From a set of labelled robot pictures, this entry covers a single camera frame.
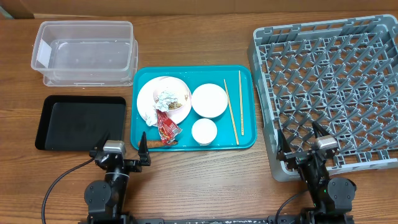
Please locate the white bowl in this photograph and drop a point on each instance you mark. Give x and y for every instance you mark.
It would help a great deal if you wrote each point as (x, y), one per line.
(209, 100)

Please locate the wooden chopstick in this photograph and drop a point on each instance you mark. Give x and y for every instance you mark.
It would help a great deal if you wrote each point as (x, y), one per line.
(241, 103)
(231, 113)

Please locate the black plastic tray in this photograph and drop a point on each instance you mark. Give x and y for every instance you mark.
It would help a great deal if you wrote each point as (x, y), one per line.
(80, 123)

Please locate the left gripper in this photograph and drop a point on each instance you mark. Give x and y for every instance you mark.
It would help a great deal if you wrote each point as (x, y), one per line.
(143, 159)

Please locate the pink bowl with food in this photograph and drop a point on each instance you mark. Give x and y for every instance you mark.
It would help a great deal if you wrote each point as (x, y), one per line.
(174, 85)

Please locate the white tissue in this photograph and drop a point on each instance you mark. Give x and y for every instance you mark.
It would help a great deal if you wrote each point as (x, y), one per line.
(151, 116)

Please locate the grey dishwasher rack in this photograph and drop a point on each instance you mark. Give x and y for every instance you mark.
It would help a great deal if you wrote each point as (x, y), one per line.
(341, 74)

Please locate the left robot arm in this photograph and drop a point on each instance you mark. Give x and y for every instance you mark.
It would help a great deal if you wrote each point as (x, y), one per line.
(105, 198)

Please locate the orange carrot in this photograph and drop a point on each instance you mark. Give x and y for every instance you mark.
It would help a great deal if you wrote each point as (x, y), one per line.
(158, 143)

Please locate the white cup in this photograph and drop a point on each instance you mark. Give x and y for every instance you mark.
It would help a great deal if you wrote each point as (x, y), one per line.
(204, 131)

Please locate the red snack wrapper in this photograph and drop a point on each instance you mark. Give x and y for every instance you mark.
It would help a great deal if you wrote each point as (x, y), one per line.
(167, 129)

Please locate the clear plastic storage bin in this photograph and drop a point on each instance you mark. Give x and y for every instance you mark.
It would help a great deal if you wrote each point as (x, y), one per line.
(85, 53)

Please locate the teal serving tray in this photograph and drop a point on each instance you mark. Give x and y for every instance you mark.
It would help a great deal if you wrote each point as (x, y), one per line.
(194, 76)

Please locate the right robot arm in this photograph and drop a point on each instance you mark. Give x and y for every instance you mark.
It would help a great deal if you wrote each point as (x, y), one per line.
(332, 197)

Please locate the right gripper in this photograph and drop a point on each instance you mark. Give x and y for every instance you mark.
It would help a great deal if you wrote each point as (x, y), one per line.
(297, 158)

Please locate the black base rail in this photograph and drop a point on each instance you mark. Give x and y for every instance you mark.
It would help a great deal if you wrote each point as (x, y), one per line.
(268, 220)

